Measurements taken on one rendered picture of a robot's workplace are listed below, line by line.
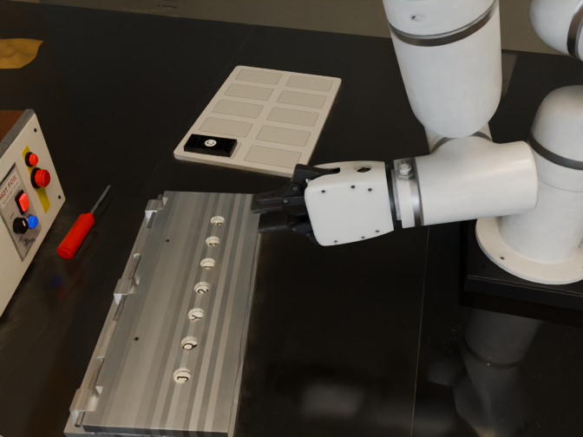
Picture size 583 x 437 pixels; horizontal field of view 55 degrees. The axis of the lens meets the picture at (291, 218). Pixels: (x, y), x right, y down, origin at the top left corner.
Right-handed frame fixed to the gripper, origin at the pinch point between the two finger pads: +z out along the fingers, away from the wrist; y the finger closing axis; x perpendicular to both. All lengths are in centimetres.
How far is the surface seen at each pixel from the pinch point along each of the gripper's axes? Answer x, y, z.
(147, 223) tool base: 15.7, 11.8, 26.3
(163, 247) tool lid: 7.9, 10.9, 21.1
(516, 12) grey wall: 202, 72, -79
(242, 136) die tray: 44.5, 15.7, 14.0
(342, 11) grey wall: 216, 61, -2
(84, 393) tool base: -17.6, 10.3, 25.3
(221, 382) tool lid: -15.5, 13.7, 8.7
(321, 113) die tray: 55, 19, -2
